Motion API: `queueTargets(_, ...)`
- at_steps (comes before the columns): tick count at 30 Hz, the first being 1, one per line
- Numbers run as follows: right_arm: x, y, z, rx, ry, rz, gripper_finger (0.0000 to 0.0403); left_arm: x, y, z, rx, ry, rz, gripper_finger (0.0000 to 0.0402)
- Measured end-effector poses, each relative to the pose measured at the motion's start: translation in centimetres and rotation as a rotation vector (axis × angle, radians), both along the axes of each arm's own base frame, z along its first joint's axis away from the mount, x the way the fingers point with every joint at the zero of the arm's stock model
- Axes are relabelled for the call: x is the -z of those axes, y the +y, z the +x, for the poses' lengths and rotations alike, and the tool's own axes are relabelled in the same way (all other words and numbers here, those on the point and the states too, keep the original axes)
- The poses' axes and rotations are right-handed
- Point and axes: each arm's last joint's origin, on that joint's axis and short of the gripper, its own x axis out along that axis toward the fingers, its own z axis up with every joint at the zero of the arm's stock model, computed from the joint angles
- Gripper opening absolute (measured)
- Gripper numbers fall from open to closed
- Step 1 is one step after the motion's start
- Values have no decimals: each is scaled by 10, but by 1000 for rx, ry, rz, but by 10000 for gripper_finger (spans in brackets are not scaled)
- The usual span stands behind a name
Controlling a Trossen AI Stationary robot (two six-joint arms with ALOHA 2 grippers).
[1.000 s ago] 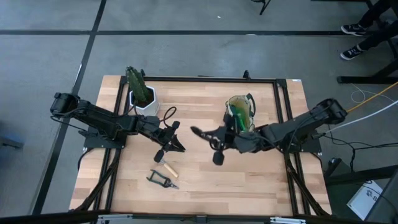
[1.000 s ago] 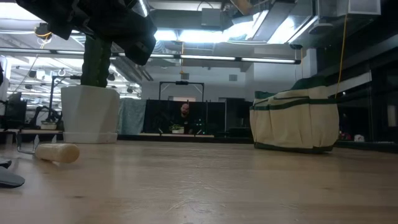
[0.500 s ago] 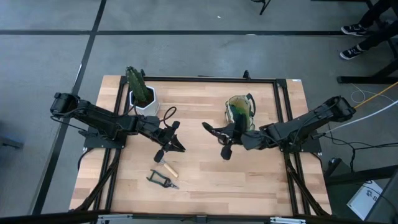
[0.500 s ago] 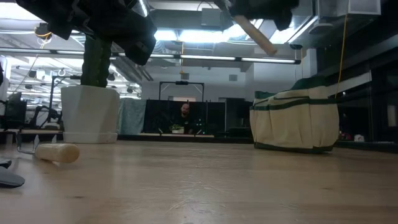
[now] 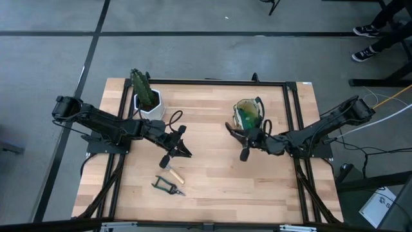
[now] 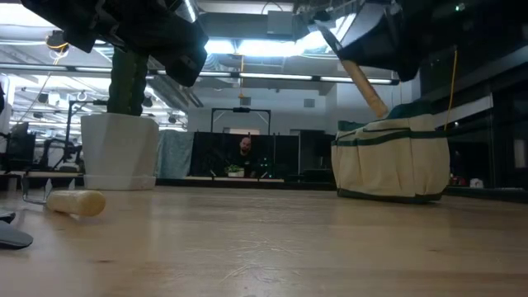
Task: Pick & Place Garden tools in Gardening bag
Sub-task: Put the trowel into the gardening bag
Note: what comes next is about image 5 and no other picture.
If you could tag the silver aluminium extrusion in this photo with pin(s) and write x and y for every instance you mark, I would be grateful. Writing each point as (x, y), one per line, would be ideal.
(119, 227)
(297, 228)

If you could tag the grey chair base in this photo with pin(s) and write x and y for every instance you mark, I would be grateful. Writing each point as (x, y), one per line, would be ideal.
(13, 149)

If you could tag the white faceted plant pot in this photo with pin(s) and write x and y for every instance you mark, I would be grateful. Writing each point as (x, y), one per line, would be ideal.
(154, 114)

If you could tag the tall green cactus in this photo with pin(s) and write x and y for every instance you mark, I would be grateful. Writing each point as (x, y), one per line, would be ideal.
(143, 90)

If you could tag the black aluminium table frame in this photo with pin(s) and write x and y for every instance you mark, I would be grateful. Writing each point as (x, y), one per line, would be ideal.
(209, 82)

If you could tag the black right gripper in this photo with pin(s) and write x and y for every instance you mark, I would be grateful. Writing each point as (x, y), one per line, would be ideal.
(270, 143)

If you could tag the white printed box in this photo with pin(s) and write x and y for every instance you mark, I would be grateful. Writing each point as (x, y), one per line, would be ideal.
(376, 207)

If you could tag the person's leg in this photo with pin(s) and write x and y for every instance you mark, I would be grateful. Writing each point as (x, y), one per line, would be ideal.
(386, 14)
(392, 38)

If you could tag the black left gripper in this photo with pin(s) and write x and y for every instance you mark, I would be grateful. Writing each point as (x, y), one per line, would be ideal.
(164, 138)

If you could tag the black frame bracket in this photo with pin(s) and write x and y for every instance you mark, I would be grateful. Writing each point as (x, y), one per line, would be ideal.
(255, 77)

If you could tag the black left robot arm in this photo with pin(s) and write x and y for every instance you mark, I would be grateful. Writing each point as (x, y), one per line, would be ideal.
(103, 124)

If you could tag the beige green-trimmed gardening bag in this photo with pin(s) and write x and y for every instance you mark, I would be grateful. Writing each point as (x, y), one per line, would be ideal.
(246, 103)

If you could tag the black desk foot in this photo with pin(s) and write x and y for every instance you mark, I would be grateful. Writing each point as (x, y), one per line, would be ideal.
(370, 82)

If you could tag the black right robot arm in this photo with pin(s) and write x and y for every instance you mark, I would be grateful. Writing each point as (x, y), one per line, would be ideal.
(322, 129)

